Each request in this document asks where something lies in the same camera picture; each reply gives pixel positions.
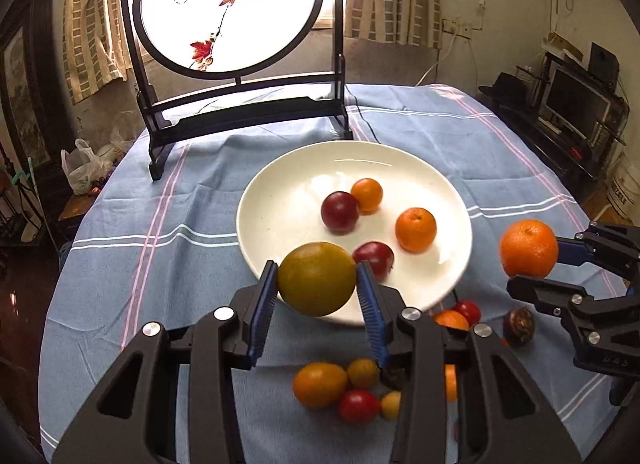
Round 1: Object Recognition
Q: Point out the small orange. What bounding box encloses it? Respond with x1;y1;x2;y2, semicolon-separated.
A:
350;178;384;215
292;362;349;409
432;310;471;332

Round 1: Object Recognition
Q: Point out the green-yellow citrus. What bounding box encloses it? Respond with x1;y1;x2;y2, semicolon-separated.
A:
276;241;358;317

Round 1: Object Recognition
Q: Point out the black media desk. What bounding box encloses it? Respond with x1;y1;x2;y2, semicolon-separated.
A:
492;51;631;185

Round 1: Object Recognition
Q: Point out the black hat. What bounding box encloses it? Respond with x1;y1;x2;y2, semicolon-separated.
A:
478;72;530;107

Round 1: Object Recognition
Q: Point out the white power cable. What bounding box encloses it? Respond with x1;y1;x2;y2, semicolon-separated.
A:
417;34;458;87

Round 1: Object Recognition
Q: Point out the mandarin with stem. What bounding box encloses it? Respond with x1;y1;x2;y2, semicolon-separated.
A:
395;207;437;253

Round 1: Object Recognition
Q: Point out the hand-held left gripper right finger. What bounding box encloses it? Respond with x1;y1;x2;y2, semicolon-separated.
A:
354;260;583;464

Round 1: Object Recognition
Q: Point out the black speaker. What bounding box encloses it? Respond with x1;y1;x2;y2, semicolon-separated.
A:
587;42;621;87

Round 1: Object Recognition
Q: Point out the brown passion fruit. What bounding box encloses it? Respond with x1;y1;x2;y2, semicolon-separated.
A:
502;306;536;346
380;366;407;392

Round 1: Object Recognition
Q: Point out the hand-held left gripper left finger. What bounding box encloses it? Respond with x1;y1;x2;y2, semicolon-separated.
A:
52;260;279;464

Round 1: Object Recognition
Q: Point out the round bird painting screen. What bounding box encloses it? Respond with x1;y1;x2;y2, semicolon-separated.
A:
116;0;353;182

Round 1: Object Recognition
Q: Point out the computer monitor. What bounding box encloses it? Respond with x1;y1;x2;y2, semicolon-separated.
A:
537;64;613;139

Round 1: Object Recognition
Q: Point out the yellow-orange small tomato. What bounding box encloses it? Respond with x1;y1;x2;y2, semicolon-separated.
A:
346;358;381;391

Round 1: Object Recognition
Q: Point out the dark red plum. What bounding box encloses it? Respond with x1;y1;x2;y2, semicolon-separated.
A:
320;191;361;236
352;241;395;281

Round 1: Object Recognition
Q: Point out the large orange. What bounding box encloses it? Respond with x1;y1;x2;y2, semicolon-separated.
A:
500;219;560;279

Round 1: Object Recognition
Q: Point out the small yellow tomato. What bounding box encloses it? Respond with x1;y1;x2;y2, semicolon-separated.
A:
379;390;402;421

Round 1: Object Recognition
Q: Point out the wall socket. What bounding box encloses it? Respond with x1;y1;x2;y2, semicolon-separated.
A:
441;18;473;38

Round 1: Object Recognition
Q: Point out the white bucket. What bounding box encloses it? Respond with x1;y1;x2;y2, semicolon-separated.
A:
607;149;640;219

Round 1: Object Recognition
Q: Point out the wooden stool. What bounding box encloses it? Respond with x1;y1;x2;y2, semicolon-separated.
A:
57;191;101;222

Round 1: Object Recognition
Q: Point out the white plastic bag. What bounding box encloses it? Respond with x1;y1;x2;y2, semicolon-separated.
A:
61;139;108;196

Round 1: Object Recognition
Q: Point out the white round plate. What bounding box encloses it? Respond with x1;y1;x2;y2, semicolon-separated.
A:
236;140;473;327

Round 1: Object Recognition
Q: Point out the red cherry tomato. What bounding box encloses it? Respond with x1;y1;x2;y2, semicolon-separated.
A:
338;390;382;425
452;300;482;327

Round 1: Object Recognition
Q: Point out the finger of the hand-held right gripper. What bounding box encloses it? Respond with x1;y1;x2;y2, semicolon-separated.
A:
506;274;633;329
555;223;640;273

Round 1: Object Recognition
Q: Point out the clear plastic bag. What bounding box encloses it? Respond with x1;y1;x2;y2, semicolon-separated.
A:
110;111;146;155

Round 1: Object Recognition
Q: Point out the dark framed picture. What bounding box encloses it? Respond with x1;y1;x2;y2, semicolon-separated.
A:
0;0;63;179

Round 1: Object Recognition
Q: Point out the blue striped tablecloth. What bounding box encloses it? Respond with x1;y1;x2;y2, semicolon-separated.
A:
37;82;631;464

